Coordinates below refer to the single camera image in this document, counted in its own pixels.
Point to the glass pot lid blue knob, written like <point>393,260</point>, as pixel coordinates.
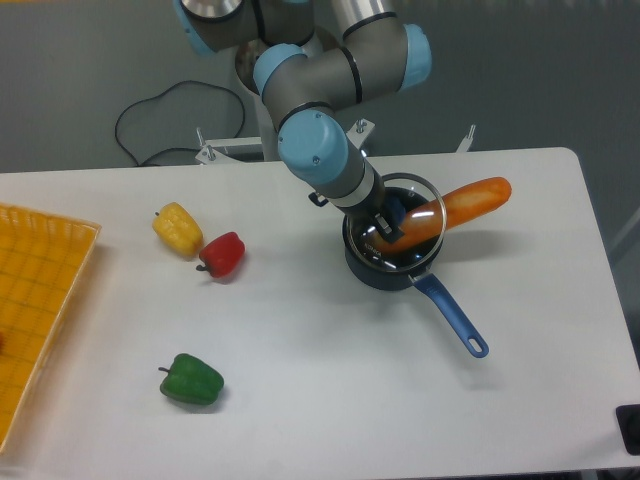
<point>402,192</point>

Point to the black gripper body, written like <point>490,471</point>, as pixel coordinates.
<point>360,197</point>

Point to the white bracket with bolt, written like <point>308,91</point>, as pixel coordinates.
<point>467,141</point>

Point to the black object at table corner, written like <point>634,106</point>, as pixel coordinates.
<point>628,417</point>

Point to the yellow toy bell pepper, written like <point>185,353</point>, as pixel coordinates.
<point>178,230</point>

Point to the green toy bell pepper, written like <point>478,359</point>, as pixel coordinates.
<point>190,380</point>

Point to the dark blue saucepan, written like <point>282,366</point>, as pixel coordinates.
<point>428,284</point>

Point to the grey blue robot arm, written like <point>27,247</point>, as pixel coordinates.
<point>302,86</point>

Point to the yellow woven basket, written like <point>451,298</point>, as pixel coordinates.
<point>43,256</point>

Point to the red toy bell pepper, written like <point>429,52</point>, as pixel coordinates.
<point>221,256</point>

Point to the toy baguette bread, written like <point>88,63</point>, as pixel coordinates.
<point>424,223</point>

